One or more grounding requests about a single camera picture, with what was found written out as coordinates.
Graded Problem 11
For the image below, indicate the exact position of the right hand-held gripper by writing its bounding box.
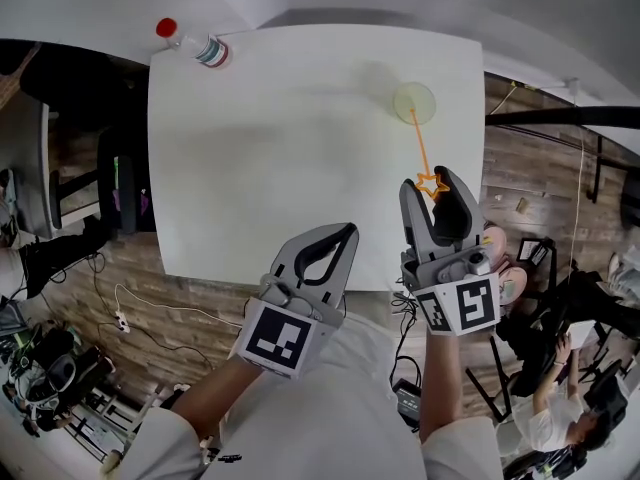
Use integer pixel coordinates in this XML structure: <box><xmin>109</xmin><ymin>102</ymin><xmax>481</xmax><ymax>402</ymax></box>
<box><xmin>399</xmin><ymin>166</ymin><xmax>504</xmax><ymax>338</ymax></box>

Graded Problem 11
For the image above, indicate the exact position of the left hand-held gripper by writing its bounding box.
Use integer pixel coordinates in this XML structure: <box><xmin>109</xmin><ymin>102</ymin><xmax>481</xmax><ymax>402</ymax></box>
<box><xmin>234</xmin><ymin>221</ymin><xmax>361</xmax><ymax>380</ymax></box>

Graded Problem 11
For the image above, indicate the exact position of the orange star-tipped straw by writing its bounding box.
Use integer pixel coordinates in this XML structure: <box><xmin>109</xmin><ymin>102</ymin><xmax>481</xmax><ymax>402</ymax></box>
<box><xmin>408</xmin><ymin>107</ymin><xmax>452</xmax><ymax>202</ymax></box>

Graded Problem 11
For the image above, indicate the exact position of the clear plastic cup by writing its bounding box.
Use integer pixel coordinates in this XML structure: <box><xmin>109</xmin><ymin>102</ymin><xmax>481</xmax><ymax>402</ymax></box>
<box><xmin>392</xmin><ymin>81</ymin><xmax>438</xmax><ymax>126</ymax></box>

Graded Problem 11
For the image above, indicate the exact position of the person's right forearm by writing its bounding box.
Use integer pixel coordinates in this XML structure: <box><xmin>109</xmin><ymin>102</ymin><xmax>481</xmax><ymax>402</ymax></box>
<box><xmin>418</xmin><ymin>330</ymin><xmax>464</xmax><ymax>444</ymax></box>

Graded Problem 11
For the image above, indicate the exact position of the person's left forearm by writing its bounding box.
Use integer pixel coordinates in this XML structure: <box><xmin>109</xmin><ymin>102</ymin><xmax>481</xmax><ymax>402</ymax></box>
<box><xmin>169</xmin><ymin>355</ymin><xmax>266</xmax><ymax>442</ymax></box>

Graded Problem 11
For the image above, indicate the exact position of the black framed card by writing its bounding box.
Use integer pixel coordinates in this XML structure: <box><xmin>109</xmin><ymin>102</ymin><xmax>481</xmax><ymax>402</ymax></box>
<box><xmin>517</xmin><ymin>237</ymin><xmax>551</xmax><ymax>269</ymax></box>

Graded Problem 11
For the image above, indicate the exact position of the black metal pole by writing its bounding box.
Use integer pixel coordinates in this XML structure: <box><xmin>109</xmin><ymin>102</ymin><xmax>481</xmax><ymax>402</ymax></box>
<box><xmin>484</xmin><ymin>105</ymin><xmax>640</xmax><ymax>130</ymax></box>

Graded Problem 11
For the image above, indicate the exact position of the person's white shirt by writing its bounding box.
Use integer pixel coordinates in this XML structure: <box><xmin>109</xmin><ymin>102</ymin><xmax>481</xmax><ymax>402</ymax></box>
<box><xmin>99</xmin><ymin>312</ymin><xmax>501</xmax><ymax>480</ymax></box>

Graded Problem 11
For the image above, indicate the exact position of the black floor box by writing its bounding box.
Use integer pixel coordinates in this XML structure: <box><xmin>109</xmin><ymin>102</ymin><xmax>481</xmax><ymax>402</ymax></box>
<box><xmin>391</xmin><ymin>377</ymin><xmax>424</xmax><ymax>432</ymax></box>

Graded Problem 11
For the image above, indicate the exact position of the black metal stand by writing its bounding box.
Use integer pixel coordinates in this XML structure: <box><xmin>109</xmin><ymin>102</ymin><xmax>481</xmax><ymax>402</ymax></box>
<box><xmin>464</xmin><ymin>237</ymin><xmax>561</xmax><ymax>424</ymax></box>

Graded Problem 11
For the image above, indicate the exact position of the purple cloth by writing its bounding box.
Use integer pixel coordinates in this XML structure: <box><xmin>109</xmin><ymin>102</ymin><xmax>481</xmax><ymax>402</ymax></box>
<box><xmin>112</xmin><ymin>190</ymin><xmax>151</xmax><ymax>217</ymax></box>

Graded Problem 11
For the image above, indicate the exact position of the white clipboard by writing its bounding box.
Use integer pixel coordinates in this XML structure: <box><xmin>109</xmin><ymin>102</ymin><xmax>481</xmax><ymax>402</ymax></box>
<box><xmin>567</xmin><ymin>320</ymin><xmax>601</xmax><ymax>349</ymax></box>

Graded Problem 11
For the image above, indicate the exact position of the black slatted stool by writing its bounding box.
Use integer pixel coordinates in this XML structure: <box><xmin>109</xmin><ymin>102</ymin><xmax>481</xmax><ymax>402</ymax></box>
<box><xmin>621</xmin><ymin>172</ymin><xmax>640</xmax><ymax>229</ymax></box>

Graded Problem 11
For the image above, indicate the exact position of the black office chair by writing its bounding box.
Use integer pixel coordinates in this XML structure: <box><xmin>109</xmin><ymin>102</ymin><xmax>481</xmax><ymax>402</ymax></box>
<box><xmin>19</xmin><ymin>52</ymin><xmax>159</xmax><ymax>234</ymax></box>

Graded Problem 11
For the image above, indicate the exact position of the clear bottle with red cap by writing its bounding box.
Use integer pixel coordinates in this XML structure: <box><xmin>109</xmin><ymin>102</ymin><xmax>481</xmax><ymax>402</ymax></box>
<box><xmin>154</xmin><ymin>16</ymin><xmax>234</xmax><ymax>70</ymax></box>

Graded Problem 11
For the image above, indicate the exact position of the black cluttered desk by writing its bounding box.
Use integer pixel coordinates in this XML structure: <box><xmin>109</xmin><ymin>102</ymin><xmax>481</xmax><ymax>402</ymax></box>
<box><xmin>502</xmin><ymin>442</ymin><xmax>591</xmax><ymax>480</ymax></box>

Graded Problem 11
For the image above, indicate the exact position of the white metal rack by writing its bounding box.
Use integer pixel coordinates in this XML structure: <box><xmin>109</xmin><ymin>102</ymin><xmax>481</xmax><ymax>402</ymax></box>
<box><xmin>64</xmin><ymin>382</ymin><xmax>169</xmax><ymax>462</ymax></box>

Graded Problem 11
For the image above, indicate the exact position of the black equipment heap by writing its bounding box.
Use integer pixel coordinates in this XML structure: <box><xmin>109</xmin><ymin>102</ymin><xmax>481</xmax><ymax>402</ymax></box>
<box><xmin>0</xmin><ymin>317</ymin><xmax>117</xmax><ymax>434</ymax></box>

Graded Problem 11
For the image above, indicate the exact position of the grey side table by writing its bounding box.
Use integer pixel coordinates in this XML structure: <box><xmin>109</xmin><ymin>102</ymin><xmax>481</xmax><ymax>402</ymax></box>
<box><xmin>0</xmin><ymin>92</ymin><xmax>64</xmax><ymax>242</ymax></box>

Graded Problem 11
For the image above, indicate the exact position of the thin white cable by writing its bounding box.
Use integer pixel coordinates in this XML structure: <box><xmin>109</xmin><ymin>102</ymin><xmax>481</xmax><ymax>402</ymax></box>
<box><xmin>114</xmin><ymin>282</ymin><xmax>246</xmax><ymax>329</ymax></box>

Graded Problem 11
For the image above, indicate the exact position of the white hanging cord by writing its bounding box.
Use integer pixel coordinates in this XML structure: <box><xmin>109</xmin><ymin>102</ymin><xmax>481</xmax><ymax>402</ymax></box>
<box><xmin>569</xmin><ymin>80</ymin><xmax>586</xmax><ymax>279</ymax></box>

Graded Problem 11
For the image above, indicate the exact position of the black metal frame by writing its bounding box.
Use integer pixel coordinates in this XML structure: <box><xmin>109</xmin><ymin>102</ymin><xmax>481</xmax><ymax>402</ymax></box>
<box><xmin>587</xmin><ymin>127</ymin><xmax>640</xmax><ymax>204</ymax></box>

